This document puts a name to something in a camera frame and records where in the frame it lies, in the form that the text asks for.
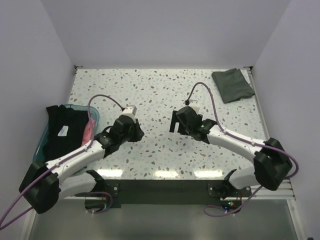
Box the dark grey t shirt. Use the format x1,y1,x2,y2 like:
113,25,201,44
211,68,255,104

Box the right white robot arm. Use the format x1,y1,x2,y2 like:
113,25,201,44
169,106,293,197

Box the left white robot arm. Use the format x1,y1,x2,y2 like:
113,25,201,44
18,115,144,214

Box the pink t shirt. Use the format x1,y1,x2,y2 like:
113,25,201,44
81,117,96,146

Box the black t shirt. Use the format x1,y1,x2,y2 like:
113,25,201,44
42,105,89,162

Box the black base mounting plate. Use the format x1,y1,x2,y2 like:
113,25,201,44
84,178,252,213

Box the teal plastic laundry basket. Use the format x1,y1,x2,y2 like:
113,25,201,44
31,104,100,168

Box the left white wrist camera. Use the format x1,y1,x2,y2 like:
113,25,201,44
121,105,137,121

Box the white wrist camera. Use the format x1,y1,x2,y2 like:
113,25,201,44
185,99,200,114
121,105,137,121

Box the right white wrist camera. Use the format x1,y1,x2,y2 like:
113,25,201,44
185,99,200,114

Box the aluminium rail frame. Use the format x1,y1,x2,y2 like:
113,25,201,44
20,181,306,240

